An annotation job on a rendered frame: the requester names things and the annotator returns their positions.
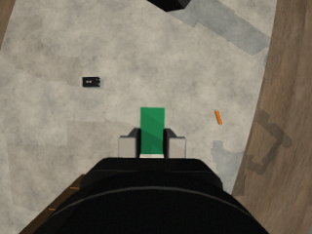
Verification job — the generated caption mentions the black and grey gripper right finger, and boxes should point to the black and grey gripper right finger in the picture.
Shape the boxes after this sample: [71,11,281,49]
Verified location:
[163,128,186,158]

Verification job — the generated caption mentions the brown chest of drawers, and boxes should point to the brown chest of drawers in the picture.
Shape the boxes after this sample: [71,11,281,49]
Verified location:
[19,174,83,234]

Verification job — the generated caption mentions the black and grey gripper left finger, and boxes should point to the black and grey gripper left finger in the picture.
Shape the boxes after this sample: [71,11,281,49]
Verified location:
[118,128,141,158]

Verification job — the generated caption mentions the brown wooden drawer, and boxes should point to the brown wooden drawer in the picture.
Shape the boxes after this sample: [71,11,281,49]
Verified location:
[49,189,78,210]
[70,175,84,189]
[23,212,53,234]

